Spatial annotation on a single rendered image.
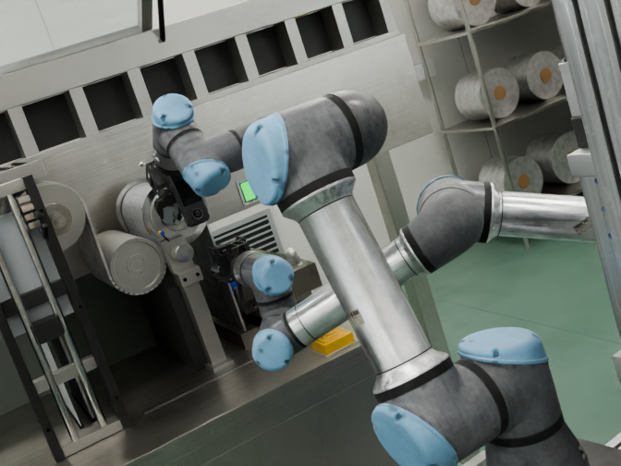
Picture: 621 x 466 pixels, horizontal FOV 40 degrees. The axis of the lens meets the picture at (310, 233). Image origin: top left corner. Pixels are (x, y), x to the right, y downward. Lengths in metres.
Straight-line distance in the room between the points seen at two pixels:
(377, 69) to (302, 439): 1.14
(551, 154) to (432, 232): 3.86
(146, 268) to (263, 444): 0.46
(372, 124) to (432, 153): 4.16
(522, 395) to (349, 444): 0.71
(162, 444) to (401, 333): 0.66
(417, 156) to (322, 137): 4.15
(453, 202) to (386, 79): 1.03
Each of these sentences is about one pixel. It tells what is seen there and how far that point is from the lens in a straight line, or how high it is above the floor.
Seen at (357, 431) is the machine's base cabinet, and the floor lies 0.72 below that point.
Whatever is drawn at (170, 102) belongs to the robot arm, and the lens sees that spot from 1.60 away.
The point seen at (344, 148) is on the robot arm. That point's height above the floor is 1.36.
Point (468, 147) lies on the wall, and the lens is 5.53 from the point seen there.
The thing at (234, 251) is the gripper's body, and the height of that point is 1.16.
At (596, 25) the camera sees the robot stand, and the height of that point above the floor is 1.43.
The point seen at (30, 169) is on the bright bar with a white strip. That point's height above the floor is 1.44.
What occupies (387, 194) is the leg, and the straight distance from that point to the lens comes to 2.69.
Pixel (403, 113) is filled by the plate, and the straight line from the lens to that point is 2.53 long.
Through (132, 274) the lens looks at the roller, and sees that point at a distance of 1.89.
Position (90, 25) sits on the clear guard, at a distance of 2.20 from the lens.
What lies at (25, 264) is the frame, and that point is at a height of 1.28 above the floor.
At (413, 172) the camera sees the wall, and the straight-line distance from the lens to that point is 5.30.
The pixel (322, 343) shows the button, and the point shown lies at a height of 0.92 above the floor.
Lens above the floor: 1.53
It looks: 13 degrees down
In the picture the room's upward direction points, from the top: 18 degrees counter-clockwise
